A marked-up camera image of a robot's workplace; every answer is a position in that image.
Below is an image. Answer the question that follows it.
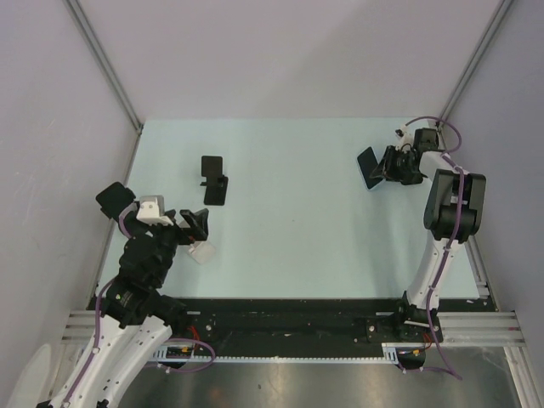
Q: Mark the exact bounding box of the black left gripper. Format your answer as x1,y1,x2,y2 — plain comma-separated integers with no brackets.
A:
144,207,208,284

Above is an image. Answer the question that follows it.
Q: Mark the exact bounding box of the light blue cased smartphone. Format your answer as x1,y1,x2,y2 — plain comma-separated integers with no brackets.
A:
357,147,384,190

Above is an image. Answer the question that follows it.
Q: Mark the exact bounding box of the black round-base phone holder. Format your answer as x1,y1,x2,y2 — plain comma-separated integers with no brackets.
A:
95,182,135,222

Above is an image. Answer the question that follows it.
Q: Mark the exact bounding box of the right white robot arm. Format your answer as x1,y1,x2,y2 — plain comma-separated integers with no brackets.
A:
357,127,486,343

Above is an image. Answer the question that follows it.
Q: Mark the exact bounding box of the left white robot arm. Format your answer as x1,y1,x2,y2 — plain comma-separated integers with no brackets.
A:
41,209,209,407

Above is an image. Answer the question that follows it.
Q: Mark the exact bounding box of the white phone stand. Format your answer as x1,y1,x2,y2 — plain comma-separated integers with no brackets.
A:
186,241,216,264

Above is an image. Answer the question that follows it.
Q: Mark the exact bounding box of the black folding phone stand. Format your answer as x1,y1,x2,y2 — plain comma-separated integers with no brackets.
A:
201,156,229,206

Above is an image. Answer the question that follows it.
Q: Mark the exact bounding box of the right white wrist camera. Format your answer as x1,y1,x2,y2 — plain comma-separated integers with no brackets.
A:
395,125,414,151

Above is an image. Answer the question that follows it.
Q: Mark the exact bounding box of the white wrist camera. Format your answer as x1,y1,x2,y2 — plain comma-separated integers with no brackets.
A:
136,195,174,226
395,125,414,151

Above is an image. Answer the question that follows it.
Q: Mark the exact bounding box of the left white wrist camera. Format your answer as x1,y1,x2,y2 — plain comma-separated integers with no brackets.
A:
136,195,174,226

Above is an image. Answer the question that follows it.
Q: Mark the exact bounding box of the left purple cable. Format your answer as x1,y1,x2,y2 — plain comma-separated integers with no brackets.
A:
61,206,216,400

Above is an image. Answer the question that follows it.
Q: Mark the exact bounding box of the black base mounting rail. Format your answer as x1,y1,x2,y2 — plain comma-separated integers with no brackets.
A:
173,298,495,359

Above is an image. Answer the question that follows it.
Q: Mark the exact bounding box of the white slotted cable duct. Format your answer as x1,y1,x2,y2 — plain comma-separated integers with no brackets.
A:
146,342,403,366

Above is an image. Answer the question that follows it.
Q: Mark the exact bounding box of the right aluminium corner post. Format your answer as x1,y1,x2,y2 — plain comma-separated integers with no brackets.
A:
439,0,517,120

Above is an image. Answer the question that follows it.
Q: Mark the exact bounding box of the aluminium corner post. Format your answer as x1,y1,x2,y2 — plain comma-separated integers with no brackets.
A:
62,0,143,135
439,0,517,120

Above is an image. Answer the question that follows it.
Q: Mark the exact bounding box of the left aluminium corner post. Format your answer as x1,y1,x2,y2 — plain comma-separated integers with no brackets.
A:
62,0,143,135

